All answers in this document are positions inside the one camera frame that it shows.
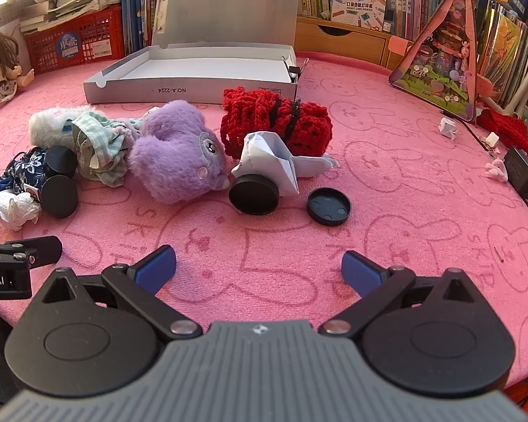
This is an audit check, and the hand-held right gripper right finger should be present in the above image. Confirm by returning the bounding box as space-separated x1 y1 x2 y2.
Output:
319 250 489 337

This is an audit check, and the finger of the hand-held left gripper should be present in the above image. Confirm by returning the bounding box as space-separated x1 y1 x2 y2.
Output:
0 236 63 270

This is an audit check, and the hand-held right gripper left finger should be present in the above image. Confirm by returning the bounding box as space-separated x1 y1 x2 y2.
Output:
31 245 203 341

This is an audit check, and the blue floral cloth pouch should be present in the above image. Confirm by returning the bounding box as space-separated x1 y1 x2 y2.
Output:
0 147 49 198

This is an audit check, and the purple plush toy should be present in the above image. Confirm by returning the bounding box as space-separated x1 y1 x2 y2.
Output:
129 100 230 205

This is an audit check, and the green checked scrunchie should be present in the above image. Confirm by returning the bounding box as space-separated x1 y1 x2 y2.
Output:
73 112 142 187

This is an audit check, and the white paper figure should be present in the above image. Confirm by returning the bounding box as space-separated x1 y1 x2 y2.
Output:
231 131 341 195

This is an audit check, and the red crocheted bundle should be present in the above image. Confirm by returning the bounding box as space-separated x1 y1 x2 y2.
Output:
220 88 334 159

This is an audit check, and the silver storage box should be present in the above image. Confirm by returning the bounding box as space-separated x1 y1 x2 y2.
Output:
83 0 302 105

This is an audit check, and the white crumpled paper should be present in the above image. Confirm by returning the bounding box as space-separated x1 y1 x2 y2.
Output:
0 191 42 231

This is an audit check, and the pink bunny print blanket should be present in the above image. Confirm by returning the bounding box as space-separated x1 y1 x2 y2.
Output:
0 50 528 388

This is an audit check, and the small white folded paper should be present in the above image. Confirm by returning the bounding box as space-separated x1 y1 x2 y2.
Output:
439 117 460 141

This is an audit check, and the small pink white figure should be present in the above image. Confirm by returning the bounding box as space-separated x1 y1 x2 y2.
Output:
486 159 509 181

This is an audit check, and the black power adapter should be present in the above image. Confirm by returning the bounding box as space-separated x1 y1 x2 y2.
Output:
504 147 528 198

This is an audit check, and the small red crocheted piece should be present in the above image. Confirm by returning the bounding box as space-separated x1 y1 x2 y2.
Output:
477 109 528 161

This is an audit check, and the black binder clip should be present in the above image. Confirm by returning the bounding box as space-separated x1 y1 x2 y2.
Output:
282 55 311 84

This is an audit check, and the grid pattern board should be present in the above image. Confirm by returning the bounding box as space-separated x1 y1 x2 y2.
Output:
0 0 31 29

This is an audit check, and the large red plastic basket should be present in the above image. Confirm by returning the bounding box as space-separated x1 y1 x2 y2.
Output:
24 4 125 75

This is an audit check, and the pink triangular house toy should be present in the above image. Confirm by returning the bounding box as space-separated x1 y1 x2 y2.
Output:
387 0 489 122

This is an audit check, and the row of upright books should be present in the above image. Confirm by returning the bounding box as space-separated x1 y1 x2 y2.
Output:
122 0 528 110

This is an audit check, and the white label printer box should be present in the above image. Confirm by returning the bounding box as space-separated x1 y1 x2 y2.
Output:
330 0 388 31

